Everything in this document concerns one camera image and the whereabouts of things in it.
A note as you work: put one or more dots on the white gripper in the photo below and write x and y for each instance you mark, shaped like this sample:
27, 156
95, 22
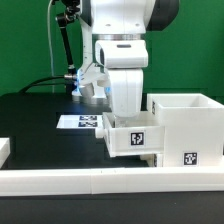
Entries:
126, 91

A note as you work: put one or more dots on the white drawer tray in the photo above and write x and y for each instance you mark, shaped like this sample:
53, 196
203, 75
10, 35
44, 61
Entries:
153, 160
139, 136

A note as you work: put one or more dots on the white drawer cabinet box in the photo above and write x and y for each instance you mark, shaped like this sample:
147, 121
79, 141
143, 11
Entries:
194, 128

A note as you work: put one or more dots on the white front drawer tray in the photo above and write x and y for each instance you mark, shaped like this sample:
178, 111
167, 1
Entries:
153, 160

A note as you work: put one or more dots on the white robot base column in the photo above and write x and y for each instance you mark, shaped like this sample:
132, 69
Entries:
89, 75

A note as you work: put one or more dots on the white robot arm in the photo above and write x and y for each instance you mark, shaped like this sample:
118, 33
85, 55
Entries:
114, 49

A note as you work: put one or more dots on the marker tag sheet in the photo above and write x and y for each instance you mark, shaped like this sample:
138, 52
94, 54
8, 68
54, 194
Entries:
79, 122

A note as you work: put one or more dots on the white left fence bar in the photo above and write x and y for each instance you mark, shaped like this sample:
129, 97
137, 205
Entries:
4, 150

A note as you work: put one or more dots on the white fence bar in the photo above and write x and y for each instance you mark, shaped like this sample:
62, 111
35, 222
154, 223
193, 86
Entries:
109, 181
4, 150

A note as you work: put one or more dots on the white front fence bar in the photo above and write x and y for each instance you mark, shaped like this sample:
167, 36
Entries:
109, 181

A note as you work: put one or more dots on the black camera stand pole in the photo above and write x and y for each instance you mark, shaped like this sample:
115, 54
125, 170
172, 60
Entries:
63, 19

